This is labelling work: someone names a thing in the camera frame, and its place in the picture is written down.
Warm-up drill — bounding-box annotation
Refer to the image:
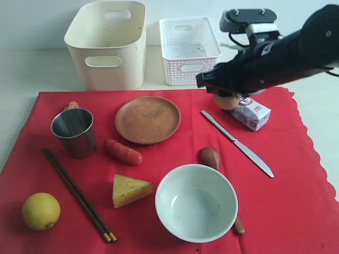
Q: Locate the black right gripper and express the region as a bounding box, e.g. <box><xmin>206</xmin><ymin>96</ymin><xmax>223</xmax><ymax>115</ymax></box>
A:
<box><xmin>195</xmin><ymin>39</ymin><xmax>286</xmax><ymax>97</ymax></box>

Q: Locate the brown egg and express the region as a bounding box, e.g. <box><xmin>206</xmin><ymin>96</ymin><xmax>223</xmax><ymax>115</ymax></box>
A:
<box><xmin>213</xmin><ymin>93</ymin><xmax>240</xmax><ymax>110</ymax></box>

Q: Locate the white blue milk carton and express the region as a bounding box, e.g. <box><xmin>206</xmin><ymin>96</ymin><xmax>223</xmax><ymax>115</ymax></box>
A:
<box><xmin>228</xmin><ymin>96</ymin><xmax>271</xmax><ymax>131</ymax></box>

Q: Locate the red sausage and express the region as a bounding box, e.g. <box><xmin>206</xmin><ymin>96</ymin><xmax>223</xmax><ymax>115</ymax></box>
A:
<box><xmin>103</xmin><ymin>139</ymin><xmax>142</xmax><ymax>165</ymax></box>

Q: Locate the yellow lemon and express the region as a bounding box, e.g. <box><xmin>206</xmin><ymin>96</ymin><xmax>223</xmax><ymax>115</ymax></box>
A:
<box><xmin>22</xmin><ymin>193</ymin><xmax>61</xmax><ymax>231</ymax></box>

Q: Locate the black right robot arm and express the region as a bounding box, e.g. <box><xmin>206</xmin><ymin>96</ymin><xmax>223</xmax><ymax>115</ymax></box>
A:
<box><xmin>196</xmin><ymin>4</ymin><xmax>338</xmax><ymax>97</ymax></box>

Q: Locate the white perforated plastic basket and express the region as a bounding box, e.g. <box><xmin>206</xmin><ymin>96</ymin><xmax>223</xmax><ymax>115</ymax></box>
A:
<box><xmin>159</xmin><ymin>17</ymin><xmax>222</xmax><ymax>86</ymax></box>

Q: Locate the brown wooden spoon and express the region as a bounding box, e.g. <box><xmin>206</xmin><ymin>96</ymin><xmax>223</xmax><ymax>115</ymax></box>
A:
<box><xmin>199</xmin><ymin>147</ymin><xmax>245</xmax><ymax>235</ymax></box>

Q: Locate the silver table knife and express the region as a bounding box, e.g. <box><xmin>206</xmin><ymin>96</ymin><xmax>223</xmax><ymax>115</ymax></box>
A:
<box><xmin>201</xmin><ymin>110</ymin><xmax>274</xmax><ymax>178</ymax></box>

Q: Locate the red table cloth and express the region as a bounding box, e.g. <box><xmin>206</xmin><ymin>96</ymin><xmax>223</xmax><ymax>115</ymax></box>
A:
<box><xmin>1</xmin><ymin>87</ymin><xmax>338</xmax><ymax>253</ymax></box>

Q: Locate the cream plastic tub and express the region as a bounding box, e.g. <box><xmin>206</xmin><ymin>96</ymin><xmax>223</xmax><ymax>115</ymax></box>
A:
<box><xmin>64</xmin><ymin>1</ymin><xmax>146</xmax><ymax>90</ymax></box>

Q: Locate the white ceramic bowl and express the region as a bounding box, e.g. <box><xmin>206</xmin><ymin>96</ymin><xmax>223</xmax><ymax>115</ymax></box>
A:
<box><xmin>155</xmin><ymin>164</ymin><xmax>238</xmax><ymax>243</ymax></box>

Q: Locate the yellow cheese wedge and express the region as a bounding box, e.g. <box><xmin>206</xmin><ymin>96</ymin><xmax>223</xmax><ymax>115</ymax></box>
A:
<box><xmin>112</xmin><ymin>174</ymin><xmax>153</xmax><ymax>208</ymax></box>

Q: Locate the stainless steel cup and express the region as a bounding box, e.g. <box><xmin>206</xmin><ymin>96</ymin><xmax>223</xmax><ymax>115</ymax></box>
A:
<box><xmin>51</xmin><ymin>108</ymin><xmax>96</xmax><ymax>159</ymax></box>

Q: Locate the dark brown chopstick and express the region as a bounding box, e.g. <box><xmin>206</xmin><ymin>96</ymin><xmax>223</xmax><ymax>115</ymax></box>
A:
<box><xmin>42</xmin><ymin>148</ymin><xmax>117</xmax><ymax>242</ymax></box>
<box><xmin>42</xmin><ymin>149</ymin><xmax>112</xmax><ymax>242</ymax></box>

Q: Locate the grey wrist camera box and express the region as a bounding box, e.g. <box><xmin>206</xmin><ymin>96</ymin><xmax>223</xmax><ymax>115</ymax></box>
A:
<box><xmin>219</xmin><ymin>8</ymin><xmax>281</xmax><ymax>43</ymax></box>

